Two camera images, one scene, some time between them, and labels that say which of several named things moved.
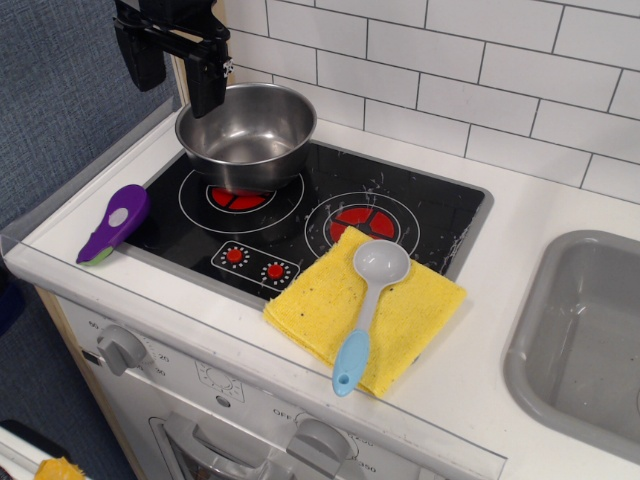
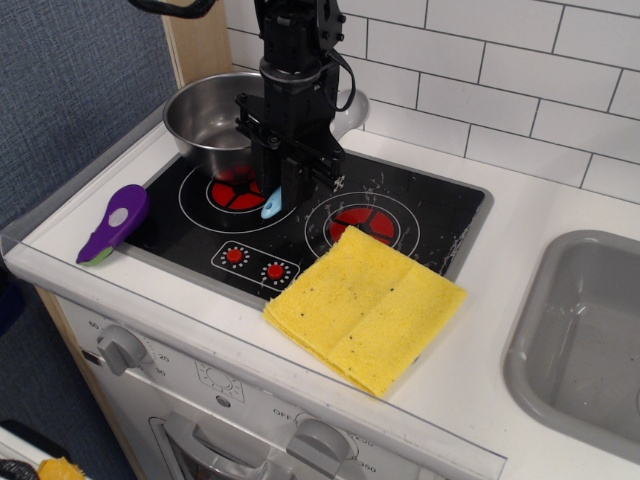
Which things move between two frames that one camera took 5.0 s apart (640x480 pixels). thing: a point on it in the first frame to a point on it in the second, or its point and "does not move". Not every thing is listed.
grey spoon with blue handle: x=379 y=261 to x=342 y=120
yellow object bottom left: x=58 y=469 does not move
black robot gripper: x=145 y=27 to x=296 y=121
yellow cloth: x=329 y=301 does not move
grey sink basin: x=573 y=359 does not move
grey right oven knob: x=319 y=445 does not move
